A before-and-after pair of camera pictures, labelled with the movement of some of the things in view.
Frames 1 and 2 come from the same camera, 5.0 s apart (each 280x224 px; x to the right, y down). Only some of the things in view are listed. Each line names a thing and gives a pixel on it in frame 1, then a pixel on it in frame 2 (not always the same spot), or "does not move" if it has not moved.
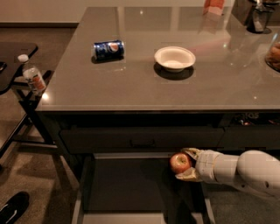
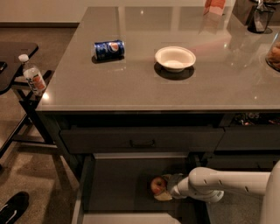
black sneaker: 14,207 does not move
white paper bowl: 175,58 does not move
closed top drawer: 142,140 does not move
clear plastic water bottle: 32,76 does not move
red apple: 180,162 → 157,185
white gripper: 206,166 → 173,184
